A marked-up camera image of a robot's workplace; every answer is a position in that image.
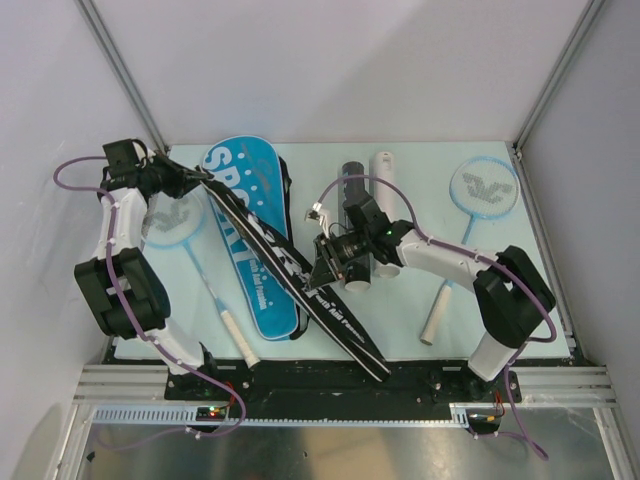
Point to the light blue racket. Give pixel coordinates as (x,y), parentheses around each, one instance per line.
(483,188)
(175,223)

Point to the left circuit board with wires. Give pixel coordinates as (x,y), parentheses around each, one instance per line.
(215,413)

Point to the white shuttlecock tube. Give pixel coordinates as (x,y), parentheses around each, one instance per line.
(382,166)

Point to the right circuit board with wires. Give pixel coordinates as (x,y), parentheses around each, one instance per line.
(486,425)

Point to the aluminium frame rail front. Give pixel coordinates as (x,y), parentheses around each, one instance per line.
(127,394)

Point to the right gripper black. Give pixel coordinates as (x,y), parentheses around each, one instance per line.
(322,274)

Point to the left frame post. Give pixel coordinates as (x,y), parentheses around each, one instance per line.
(122,73)

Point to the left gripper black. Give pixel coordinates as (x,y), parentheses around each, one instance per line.
(182,177)

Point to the frame post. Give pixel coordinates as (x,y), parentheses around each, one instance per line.
(569,53)
(122,73)

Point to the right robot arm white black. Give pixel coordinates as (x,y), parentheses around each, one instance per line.
(511,294)

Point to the circuit board with wires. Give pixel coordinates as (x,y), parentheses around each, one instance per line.
(486,425)
(215,413)

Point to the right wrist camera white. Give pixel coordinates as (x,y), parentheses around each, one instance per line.
(319,215)

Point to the right frame post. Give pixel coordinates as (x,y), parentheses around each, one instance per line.
(569,53)

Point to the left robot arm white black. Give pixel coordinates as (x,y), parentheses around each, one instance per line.
(121,289)

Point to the black shuttlecock tube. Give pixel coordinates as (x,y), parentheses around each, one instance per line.
(358,273)

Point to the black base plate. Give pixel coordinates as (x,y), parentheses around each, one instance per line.
(340,390)

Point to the blue racket bag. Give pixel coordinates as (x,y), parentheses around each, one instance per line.
(258,176)

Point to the black racket bag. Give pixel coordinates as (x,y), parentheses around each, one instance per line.
(292,272)

